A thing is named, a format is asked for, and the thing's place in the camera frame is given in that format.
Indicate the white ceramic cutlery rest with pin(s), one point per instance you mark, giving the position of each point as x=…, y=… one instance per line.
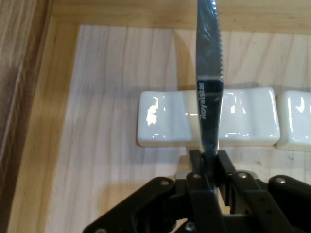
x=296, y=121
x=250, y=116

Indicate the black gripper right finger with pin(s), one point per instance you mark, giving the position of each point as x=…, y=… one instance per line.
x=279, y=206

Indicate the dark wooden drawer cabinet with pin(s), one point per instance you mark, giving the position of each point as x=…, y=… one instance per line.
x=14, y=72

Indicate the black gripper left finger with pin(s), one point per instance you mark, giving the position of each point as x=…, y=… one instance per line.
x=158, y=206

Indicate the serrated steel table knife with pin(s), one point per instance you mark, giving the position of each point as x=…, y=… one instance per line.
x=209, y=48

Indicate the light wooden drawer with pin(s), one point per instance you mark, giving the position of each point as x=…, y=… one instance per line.
x=109, y=60

